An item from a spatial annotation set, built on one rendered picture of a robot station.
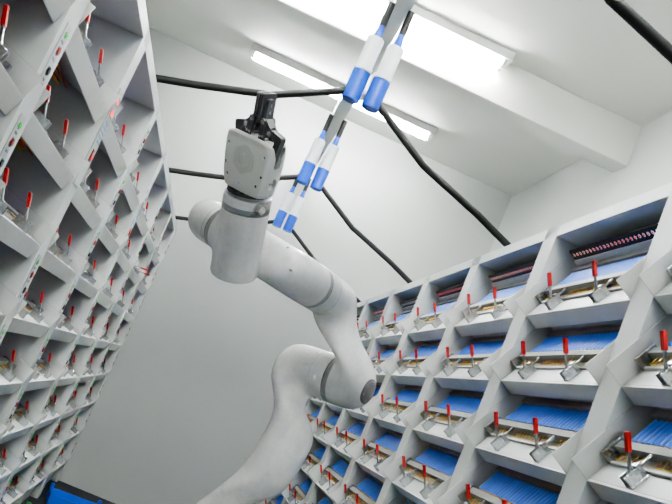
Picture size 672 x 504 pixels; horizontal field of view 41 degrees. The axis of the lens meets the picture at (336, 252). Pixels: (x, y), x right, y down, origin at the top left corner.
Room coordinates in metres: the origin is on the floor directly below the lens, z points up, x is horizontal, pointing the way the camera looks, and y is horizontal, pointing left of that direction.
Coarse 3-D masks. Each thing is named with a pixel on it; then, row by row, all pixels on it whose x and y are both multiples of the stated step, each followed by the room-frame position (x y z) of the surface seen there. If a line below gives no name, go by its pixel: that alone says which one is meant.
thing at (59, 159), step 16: (48, 96) 1.70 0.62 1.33; (32, 128) 1.77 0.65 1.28; (48, 128) 2.29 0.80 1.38; (64, 128) 2.12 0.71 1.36; (16, 144) 2.17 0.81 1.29; (32, 144) 1.84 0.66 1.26; (48, 144) 1.93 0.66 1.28; (64, 144) 2.30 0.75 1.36; (48, 160) 2.02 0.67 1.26; (64, 160) 2.30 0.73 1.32; (80, 160) 2.30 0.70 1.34; (64, 176) 2.22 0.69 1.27
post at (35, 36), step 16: (0, 0) 1.60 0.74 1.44; (16, 0) 1.60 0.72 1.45; (32, 0) 1.60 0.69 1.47; (80, 0) 1.64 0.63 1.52; (0, 16) 1.60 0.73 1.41; (16, 16) 1.60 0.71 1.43; (32, 16) 1.60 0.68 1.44; (48, 16) 1.60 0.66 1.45; (64, 16) 1.61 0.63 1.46; (80, 16) 1.69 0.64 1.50; (16, 32) 1.60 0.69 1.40; (32, 32) 1.60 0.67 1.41; (48, 32) 1.61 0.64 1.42; (16, 48) 1.60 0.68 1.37; (32, 48) 1.60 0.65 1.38; (48, 48) 1.61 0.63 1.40; (64, 48) 1.69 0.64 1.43; (32, 64) 1.61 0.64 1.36; (48, 80) 1.70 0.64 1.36; (32, 96) 1.65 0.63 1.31; (0, 112) 1.61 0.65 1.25; (16, 112) 1.61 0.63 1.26; (32, 112) 1.70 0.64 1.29; (0, 128) 1.61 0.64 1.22; (0, 144) 1.61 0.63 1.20
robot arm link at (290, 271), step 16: (192, 208) 1.59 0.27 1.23; (208, 208) 1.57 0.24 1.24; (192, 224) 1.59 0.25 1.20; (272, 240) 1.67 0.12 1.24; (272, 256) 1.67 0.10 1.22; (288, 256) 1.66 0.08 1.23; (304, 256) 1.68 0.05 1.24; (272, 272) 1.67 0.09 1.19; (288, 272) 1.66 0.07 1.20; (304, 272) 1.67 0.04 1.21; (320, 272) 1.72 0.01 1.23; (288, 288) 1.68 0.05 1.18; (304, 288) 1.70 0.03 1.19; (320, 288) 1.73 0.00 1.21; (304, 304) 1.76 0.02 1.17; (320, 304) 1.77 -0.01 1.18
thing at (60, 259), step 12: (60, 240) 2.99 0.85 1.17; (48, 252) 2.44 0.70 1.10; (60, 252) 2.82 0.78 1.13; (72, 252) 2.99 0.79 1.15; (48, 264) 2.55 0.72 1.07; (60, 264) 2.69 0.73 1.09; (72, 264) 3.00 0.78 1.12; (84, 264) 3.00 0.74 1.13; (60, 276) 2.83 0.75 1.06; (72, 276) 2.99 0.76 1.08
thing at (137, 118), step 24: (120, 120) 2.99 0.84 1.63; (144, 120) 3.00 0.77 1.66; (96, 168) 2.99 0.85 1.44; (72, 216) 2.99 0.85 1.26; (72, 240) 3.00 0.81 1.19; (96, 240) 3.08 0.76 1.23; (48, 288) 3.00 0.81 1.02; (24, 336) 3.00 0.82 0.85; (24, 360) 3.00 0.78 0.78; (24, 384) 3.04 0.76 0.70; (0, 408) 3.00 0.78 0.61
